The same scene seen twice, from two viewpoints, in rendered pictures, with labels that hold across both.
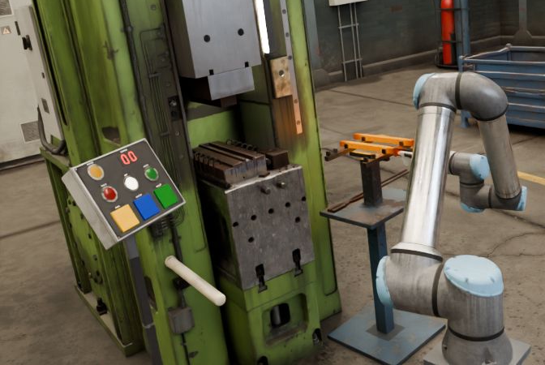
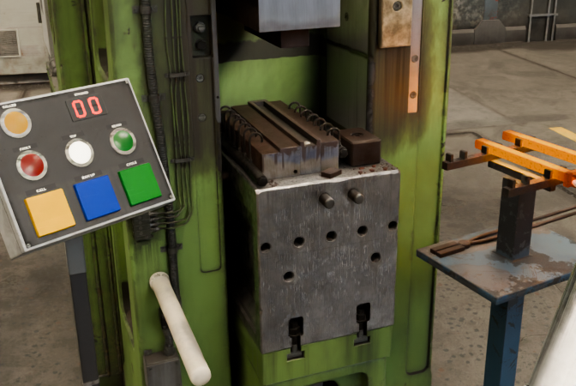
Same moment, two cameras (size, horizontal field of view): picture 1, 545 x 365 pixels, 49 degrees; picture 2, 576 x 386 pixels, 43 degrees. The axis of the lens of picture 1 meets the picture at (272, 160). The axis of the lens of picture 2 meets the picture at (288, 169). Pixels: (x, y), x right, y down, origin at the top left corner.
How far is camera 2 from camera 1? 0.70 m
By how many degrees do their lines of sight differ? 11
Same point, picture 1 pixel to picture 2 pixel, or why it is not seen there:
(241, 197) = (282, 204)
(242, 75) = not seen: outside the picture
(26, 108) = not seen: hidden behind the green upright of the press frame
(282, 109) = (389, 68)
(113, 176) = (47, 135)
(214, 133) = (279, 87)
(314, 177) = (423, 188)
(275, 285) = (318, 354)
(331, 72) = (509, 27)
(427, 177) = not seen: outside the picture
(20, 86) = not seen: outside the picture
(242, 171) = (294, 160)
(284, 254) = (342, 307)
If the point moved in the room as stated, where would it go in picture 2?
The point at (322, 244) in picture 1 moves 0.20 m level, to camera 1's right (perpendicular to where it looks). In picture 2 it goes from (417, 295) to (484, 301)
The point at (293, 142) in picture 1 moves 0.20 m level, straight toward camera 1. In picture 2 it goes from (398, 125) to (391, 148)
